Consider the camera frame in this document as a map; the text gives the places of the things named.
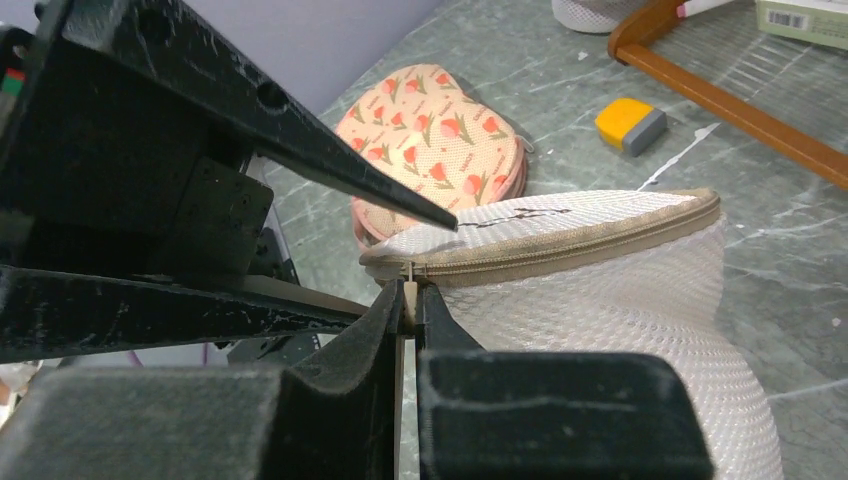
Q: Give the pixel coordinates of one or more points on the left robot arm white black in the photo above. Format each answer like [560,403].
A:
[265,265]

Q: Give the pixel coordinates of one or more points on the pink floral bra bag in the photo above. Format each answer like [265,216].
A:
[419,127]

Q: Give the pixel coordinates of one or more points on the green white box lower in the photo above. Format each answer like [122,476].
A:
[820,22]

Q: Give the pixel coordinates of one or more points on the yellow grey eraser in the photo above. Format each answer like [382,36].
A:
[631,125]

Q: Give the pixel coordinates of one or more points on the white mesh laundry bag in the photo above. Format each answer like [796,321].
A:
[594,16]

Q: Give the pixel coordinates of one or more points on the beige mesh laundry bag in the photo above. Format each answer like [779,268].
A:
[603,270]

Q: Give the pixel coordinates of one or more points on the white pink marker pen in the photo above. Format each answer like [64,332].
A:
[690,8]

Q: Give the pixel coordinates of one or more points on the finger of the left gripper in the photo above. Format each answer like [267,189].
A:
[172,45]
[49,314]

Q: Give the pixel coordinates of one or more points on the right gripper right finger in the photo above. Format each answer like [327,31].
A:
[541,415]

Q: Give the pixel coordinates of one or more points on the orange wooden shelf rack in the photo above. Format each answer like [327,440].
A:
[630,44]

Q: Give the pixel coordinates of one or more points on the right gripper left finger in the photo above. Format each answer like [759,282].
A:
[331,416]

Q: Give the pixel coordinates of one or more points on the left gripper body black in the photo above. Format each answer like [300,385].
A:
[107,171]

